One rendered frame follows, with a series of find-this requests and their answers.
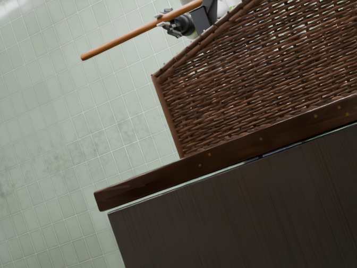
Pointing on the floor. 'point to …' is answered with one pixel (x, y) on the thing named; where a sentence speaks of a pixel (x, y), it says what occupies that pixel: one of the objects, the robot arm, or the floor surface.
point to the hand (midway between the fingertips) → (161, 20)
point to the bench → (248, 200)
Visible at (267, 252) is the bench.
